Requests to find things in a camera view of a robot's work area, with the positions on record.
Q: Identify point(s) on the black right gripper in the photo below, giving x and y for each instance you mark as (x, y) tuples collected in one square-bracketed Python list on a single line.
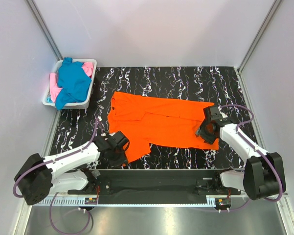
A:
[(208, 139)]

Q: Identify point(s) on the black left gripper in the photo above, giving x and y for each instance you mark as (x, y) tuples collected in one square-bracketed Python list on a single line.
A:
[(123, 159)]

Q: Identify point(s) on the orange t shirt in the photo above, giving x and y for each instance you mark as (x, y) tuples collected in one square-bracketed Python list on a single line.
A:
[(162, 121)]

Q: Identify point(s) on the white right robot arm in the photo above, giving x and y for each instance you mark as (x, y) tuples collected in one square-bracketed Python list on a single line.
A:
[(263, 175)]

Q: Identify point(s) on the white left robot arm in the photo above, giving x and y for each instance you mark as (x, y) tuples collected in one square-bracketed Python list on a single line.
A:
[(40, 176)]

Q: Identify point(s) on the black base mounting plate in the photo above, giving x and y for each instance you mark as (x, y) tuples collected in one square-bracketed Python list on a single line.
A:
[(150, 188)]

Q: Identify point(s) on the light blue garment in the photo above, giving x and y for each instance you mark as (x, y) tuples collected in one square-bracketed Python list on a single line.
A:
[(49, 100)]

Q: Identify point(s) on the blue t shirt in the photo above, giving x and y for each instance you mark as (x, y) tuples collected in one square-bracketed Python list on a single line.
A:
[(74, 82)]

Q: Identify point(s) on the pink t shirt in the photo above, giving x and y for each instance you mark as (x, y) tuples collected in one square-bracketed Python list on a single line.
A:
[(54, 90)]

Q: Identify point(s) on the white plastic laundry basket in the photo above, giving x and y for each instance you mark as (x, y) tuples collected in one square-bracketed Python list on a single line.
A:
[(82, 105)]

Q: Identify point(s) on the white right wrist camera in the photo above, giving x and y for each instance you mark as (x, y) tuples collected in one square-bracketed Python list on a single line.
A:
[(222, 113)]

